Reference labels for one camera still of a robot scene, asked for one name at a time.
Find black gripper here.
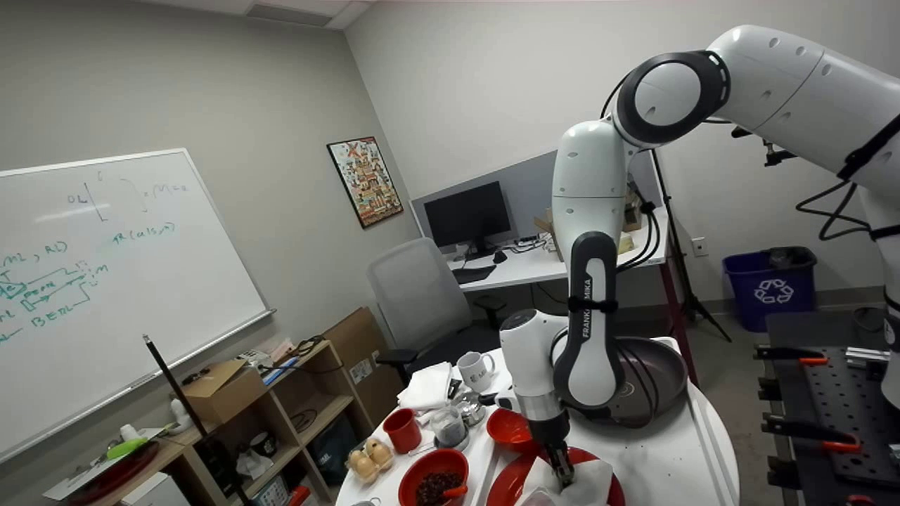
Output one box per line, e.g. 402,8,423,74
528,412,580,493

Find white towel with red stripes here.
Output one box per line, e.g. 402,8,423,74
516,454,615,506

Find red plate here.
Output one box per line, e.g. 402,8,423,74
486,448,629,506

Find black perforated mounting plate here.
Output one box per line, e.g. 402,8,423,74
773,347,900,491

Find clear glass jar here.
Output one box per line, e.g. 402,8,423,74
451,388,490,430

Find glass measuring cup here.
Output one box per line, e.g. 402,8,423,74
428,412,472,451

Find red bowl with dark beans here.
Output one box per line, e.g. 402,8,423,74
397,448,472,506

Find dark frying pan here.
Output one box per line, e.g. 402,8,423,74
561,334,690,430

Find white mug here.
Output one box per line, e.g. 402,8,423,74
456,349,497,392

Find red mug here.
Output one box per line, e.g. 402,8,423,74
381,405,424,460

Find red metal desk leg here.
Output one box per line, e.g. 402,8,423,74
658,263,701,384

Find round white table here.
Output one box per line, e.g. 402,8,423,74
331,334,743,506

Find white office desk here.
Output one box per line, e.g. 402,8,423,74
448,205,673,302

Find black keyboard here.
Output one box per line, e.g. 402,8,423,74
452,266,500,285

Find grey mesh office chair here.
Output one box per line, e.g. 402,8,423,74
365,236,500,378

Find large cardboard box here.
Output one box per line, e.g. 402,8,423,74
321,306,406,424

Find orange black clamp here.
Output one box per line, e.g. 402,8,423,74
760,412,861,451
755,343,832,372

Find wooden shelf unit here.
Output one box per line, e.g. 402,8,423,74
40,337,376,506

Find blue recycling bin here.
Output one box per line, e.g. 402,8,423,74
724,246,821,334

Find black computer monitor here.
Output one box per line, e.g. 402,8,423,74
420,178,516,263

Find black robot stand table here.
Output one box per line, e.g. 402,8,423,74
755,306,900,506

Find stack of books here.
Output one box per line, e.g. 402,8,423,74
258,334,316,379

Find small cardboard box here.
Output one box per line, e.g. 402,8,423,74
181,360,269,430

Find colourful framed poster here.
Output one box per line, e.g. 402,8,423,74
324,136,406,232

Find thin black stick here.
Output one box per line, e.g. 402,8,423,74
140,333,229,506

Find red bowl on shelf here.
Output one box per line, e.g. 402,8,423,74
67,439,163,503

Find whiteboard with green writing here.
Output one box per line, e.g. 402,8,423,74
0,146,275,467

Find black camera tripod stand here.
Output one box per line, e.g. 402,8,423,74
645,149,735,347

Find aluminium extrusion rail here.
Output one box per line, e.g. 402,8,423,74
842,343,895,370

